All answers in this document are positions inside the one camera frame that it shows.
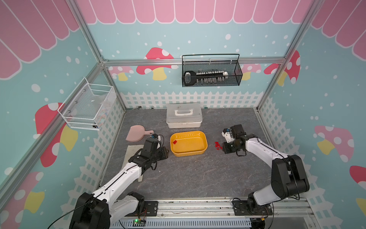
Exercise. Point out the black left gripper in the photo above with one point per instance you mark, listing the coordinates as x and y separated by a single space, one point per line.
165 154

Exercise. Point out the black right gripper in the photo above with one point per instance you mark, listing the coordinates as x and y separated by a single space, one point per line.
226 150

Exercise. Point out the yellow plastic storage box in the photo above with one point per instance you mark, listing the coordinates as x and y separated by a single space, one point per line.
188 143

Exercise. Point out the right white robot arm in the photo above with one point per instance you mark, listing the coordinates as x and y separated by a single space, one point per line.
288 175

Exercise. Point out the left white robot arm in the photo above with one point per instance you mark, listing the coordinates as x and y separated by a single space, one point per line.
102 208

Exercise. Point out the white lidded plastic box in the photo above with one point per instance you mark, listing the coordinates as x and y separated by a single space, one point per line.
184 115

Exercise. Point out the white work glove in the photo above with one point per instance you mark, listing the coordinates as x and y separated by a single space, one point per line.
131 150

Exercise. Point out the small green circuit board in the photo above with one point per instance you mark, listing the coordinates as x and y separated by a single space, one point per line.
139 223

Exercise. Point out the black socket set holder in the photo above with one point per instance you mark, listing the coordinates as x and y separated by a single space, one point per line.
190 78

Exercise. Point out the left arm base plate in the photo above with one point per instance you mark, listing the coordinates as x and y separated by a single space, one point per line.
150 209

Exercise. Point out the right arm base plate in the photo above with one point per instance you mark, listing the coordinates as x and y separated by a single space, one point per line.
243 207

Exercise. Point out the black wire wall basket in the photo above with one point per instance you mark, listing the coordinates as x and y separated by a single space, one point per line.
204 70

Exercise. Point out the white wire wall basket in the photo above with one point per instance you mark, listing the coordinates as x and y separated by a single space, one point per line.
88 106

